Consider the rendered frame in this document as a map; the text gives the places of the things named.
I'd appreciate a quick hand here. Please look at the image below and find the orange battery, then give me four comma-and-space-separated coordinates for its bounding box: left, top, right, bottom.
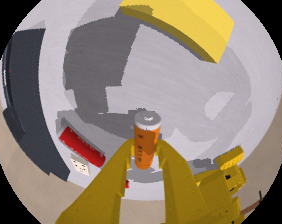
134, 111, 161, 170

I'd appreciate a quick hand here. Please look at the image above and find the yellow rectangular pad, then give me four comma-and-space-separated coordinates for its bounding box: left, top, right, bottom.
119, 0, 234, 64

